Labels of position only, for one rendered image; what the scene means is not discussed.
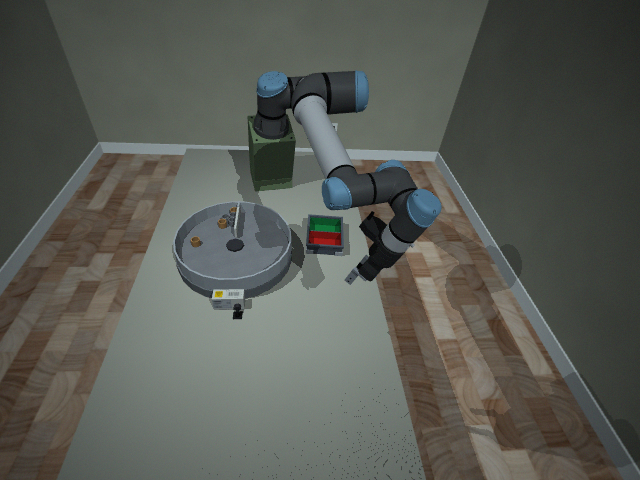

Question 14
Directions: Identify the red and green divided bin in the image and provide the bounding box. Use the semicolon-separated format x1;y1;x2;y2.
306;214;344;256

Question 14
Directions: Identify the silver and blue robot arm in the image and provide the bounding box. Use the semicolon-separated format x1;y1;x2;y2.
253;70;442;243

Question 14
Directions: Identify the grey round turntable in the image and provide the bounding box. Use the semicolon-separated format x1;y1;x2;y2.
173;201;292;319

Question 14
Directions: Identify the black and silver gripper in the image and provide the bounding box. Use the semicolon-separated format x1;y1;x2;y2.
345;211;415;285

